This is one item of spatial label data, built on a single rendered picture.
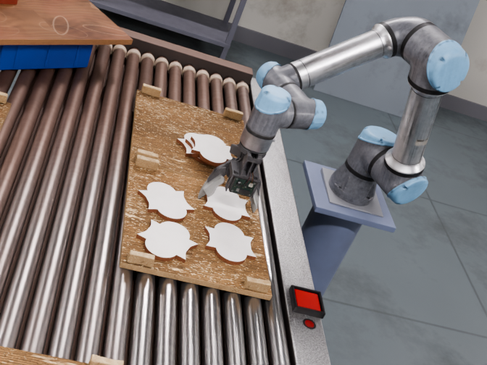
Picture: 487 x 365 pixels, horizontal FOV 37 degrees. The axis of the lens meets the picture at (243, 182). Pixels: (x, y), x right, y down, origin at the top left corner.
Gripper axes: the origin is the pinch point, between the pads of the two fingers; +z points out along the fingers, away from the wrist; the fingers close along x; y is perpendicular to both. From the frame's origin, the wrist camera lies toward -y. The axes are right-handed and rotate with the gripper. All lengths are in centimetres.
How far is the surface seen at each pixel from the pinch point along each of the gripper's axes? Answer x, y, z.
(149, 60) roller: -22, -79, 4
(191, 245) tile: -9.8, 21.0, -1.1
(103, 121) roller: -33.7, -29.8, 3.2
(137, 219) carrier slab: -22.6, 14.4, 0.3
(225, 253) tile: -1.5, 21.0, -1.1
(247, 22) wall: 69, -372, 87
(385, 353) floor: 110, -60, 96
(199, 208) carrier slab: -6.9, 3.7, 0.6
